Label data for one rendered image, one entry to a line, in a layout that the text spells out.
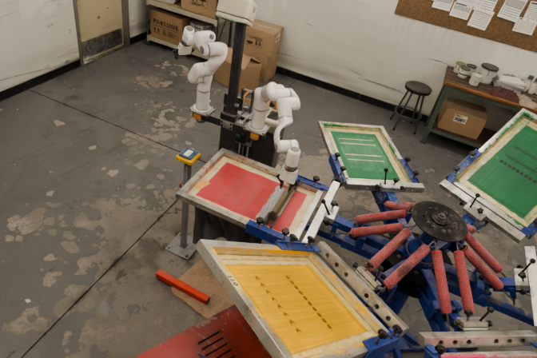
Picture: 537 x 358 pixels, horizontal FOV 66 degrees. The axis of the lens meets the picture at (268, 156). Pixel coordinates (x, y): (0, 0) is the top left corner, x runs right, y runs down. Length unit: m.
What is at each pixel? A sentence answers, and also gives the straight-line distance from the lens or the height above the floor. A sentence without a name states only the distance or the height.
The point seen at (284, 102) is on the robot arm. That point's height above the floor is 1.57.
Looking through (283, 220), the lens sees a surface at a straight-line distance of 2.55.
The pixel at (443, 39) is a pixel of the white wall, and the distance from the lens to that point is 5.91.
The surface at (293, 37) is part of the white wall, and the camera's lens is 6.32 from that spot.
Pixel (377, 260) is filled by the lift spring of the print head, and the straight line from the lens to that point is 2.27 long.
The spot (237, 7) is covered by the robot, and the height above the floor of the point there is 1.98.
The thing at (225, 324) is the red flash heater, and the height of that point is 1.10.
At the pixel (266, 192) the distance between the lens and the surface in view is 2.71.
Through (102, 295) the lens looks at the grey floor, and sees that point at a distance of 3.36.
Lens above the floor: 2.73
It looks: 36 degrees down
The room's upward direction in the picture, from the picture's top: 11 degrees clockwise
